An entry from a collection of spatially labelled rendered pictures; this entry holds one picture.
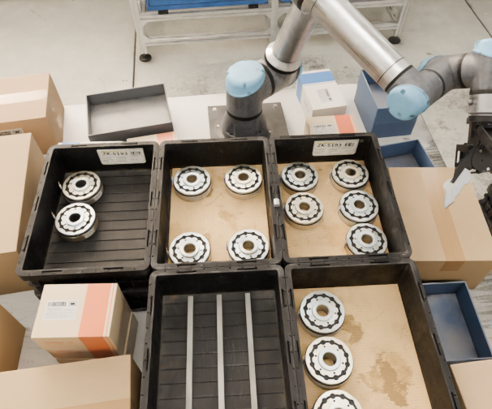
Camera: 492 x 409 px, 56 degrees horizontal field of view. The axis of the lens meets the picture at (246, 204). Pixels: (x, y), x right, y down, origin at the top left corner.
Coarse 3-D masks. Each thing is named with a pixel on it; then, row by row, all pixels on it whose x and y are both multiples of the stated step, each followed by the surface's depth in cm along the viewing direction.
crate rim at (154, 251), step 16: (160, 144) 125; (176, 144) 126; (160, 160) 122; (160, 176) 118; (272, 176) 118; (160, 192) 115; (272, 192) 115; (160, 208) 112; (272, 208) 112; (272, 224) 110
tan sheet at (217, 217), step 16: (224, 192) 128; (176, 208) 125; (192, 208) 125; (208, 208) 125; (224, 208) 125; (240, 208) 125; (256, 208) 125; (176, 224) 122; (192, 224) 122; (208, 224) 122; (224, 224) 122; (240, 224) 122; (256, 224) 122; (208, 240) 119; (224, 240) 119; (224, 256) 116
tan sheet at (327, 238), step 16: (320, 176) 131; (320, 192) 128; (336, 192) 128; (368, 192) 128; (336, 208) 125; (288, 224) 122; (320, 224) 122; (336, 224) 122; (288, 240) 119; (304, 240) 119; (320, 240) 119; (336, 240) 119; (304, 256) 116
